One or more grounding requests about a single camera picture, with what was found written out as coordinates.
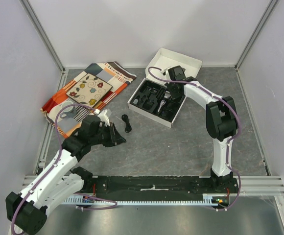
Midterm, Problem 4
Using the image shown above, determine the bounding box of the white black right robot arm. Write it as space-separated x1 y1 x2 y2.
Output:
161 66 240 193

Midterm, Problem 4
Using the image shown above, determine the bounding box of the white cardboard clipper box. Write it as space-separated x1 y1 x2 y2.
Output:
127 47 203 128

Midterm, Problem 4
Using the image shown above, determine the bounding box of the white slotted cable duct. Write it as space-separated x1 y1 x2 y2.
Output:
62 195 229 206

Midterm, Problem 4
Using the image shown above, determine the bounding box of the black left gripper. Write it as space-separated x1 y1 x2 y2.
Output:
90 122 126 147

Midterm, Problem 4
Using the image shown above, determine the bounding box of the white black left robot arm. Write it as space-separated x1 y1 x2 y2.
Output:
5 115 126 235

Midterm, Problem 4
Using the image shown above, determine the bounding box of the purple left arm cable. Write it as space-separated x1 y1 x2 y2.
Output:
9 104 118 235

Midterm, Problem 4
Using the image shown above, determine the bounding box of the silver black hair clipper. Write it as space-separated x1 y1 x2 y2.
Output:
157 91 171 115

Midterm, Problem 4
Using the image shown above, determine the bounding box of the colourful patchwork cloth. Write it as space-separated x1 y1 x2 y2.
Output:
41 62 137 138

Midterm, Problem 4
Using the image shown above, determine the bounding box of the floral square plate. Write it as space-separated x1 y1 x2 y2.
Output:
66 73 113 108

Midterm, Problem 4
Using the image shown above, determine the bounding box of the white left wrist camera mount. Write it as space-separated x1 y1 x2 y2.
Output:
94 109 112 126

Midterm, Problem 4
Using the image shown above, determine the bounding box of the black guard comb in tray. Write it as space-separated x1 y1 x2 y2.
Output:
142 101 155 113

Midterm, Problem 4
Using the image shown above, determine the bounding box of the grey ceramic mug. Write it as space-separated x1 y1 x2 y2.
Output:
59 100 77 118

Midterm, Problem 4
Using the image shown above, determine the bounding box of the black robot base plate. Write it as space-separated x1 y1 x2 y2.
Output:
80 176 238 202

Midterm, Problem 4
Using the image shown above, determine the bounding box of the black plastic tray insert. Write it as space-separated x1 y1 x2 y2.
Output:
128 79 185 128

